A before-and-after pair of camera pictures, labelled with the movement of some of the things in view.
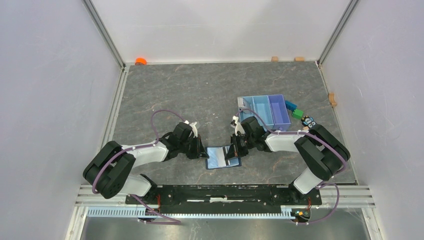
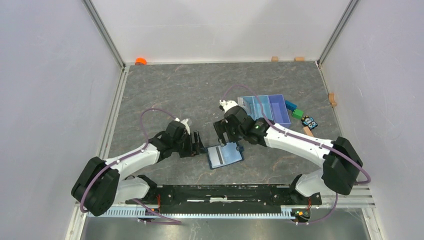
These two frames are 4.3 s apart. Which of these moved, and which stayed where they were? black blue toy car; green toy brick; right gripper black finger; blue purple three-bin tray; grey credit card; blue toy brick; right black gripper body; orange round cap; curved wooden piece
Moved: grey credit card; right black gripper body; right gripper black finger
Stayed: blue toy brick; orange round cap; green toy brick; blue purple three-bin tray; curved wooden piece; black blue toy car
